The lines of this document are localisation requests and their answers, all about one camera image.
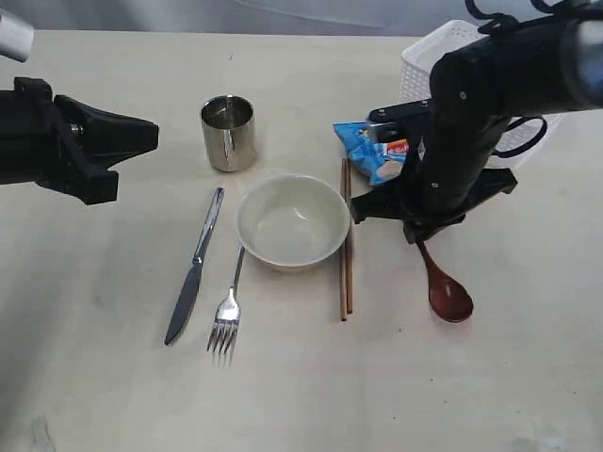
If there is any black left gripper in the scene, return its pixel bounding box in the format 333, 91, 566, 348
1, 77, 159, 205

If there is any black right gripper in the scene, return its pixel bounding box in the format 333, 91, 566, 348
350, 117, 517, 244

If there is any blue snack packet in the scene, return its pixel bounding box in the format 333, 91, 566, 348
334, 121, 410, 186

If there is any wooden chopstick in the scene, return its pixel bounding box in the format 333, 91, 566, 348
344, 159, 353, 315
339, 158, 349, 322

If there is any dark red wooden spoon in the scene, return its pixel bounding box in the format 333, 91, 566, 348
417, 242, 474, 323

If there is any stainless steel cup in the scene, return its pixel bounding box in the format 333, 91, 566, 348
200, 94, 257, 172

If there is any grey ceramic bowl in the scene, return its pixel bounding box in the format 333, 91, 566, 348
235, 173, 350, 273

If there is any metal cutlery handle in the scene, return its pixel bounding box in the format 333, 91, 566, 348
164, 187, 224, 346
206, 243, 245, 355

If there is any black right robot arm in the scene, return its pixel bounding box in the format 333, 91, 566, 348
350, 1, 602, 244

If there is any white perforated plastic basket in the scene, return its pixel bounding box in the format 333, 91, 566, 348
399, 20, 565, 170

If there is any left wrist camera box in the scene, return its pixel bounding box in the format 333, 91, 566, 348
0, 9, 35, 63

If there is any black cable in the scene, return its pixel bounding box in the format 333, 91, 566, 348
464, 0, 580, 159

